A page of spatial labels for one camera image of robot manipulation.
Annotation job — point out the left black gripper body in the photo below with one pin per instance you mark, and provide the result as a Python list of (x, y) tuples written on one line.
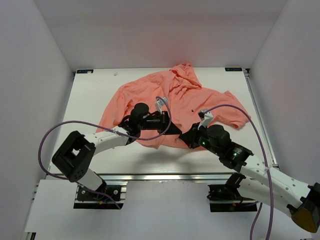
[(157, 123)]

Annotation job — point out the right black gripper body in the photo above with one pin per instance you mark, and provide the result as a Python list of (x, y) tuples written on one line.
[(202, 139)]

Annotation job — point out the salmon pink jacket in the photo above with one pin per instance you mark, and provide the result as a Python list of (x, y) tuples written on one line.
[(186, 97)]

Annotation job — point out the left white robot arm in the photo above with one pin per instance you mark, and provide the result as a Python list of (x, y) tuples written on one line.
[(75, 154)]

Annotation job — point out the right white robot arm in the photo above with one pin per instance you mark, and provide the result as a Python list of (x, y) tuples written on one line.
[(303, 199)]

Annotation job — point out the right blue corner label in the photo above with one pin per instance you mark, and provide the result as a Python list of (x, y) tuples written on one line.
[(233, 69)]

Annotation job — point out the blue corner label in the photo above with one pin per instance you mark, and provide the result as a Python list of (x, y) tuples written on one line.
[(84, 71), (233, 69)]

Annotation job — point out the left blue corner label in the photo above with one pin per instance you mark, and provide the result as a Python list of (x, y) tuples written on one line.
[(84, 71)]

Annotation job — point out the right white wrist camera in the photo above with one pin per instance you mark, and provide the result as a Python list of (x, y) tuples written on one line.
[(206, 118)]

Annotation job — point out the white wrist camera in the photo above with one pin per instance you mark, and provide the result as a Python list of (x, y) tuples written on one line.
[(160, 102), (206, 118)]

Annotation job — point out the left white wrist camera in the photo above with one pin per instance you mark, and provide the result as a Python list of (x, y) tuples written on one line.
[(160, 102)]

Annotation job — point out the right aluminium rail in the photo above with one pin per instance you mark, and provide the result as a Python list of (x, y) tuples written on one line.
[(254, 98)]

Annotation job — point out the aluminium rail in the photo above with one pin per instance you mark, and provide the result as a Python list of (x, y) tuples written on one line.
[(254, 98), (220, 176)]

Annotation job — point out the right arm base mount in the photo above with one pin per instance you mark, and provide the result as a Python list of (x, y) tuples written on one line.
[(225, 198)]

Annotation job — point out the front aluminium rail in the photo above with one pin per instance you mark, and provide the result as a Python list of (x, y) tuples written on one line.
[(220, 176)]

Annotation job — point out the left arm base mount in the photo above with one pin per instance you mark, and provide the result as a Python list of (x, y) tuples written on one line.
[(112, 197)]

